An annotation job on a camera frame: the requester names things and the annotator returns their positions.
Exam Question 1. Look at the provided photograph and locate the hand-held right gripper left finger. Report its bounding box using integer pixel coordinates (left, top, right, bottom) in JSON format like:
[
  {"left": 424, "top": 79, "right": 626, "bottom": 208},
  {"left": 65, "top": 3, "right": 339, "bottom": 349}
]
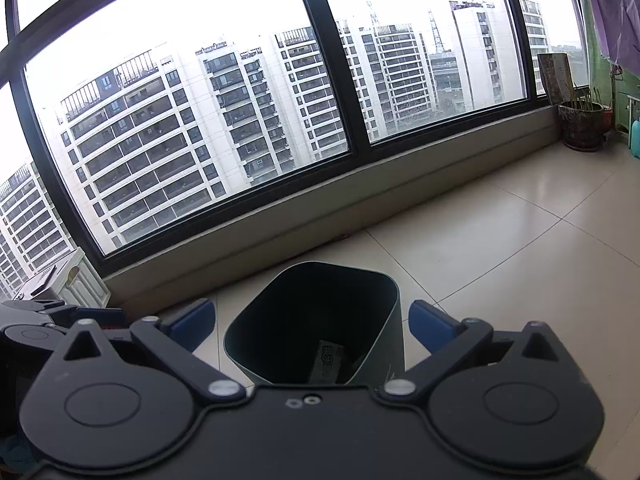
[{"left": 62, "top": 297, "right": 248, "bottom": 404}]

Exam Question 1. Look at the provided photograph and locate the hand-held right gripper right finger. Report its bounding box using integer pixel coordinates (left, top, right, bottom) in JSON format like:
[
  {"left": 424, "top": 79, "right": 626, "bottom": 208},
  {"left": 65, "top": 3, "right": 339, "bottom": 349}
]
[{"left": 377, "top": 300, "right": 581, "bottom": 403}]

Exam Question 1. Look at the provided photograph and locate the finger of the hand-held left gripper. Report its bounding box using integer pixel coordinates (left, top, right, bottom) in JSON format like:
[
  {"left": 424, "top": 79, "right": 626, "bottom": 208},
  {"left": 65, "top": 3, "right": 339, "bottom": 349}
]
[{"left": 0, "top": 299, "right": 68, "bottom": 318}]

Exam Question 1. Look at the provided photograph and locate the dark teal trash bin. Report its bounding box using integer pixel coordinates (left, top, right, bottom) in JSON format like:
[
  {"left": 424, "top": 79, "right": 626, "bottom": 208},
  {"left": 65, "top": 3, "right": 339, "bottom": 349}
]
[{"left": 222, "top": 261, "right": 405, "bottom": 386}]

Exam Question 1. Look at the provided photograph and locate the long striped wrapper strip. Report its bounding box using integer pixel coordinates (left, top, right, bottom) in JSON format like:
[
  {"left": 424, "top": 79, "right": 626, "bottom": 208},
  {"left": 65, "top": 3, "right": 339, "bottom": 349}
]
[{"left": 309, "top": 340, "right": 346, "bottom": 386}]

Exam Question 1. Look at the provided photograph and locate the white ribbed plastic object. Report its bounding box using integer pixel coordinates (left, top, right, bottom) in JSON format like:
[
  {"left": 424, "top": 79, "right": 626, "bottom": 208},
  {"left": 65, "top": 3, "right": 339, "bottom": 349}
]
[{"left": 12, "top": 247, "right": 113, "bottom": 311}]

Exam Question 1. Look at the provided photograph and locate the dark patterned flower pot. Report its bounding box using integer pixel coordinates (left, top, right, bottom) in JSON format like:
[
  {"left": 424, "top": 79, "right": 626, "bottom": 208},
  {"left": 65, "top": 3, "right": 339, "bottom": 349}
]
[{"left": 557, "top": 85, "right": 606, "bottom": 152}]

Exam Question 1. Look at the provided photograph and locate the brown picture board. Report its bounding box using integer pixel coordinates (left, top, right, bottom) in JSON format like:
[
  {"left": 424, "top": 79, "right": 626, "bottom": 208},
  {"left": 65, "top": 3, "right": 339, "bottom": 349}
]
[{"left": 537, "top": 52, "right": 576, "bottom": 106}]

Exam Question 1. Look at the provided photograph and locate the purple hanging cloth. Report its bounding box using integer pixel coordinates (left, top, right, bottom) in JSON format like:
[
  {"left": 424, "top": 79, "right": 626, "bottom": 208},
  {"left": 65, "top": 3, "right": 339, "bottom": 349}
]
[{"left": 575, "top": 0, "right": 640, "bottom": 66}]

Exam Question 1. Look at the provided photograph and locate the black window frame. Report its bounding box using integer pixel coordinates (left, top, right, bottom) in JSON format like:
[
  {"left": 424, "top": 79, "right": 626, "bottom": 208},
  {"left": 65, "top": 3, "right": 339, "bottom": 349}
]
[{"left": 0, "top": 0, "right": 591, "bottom": 276}]

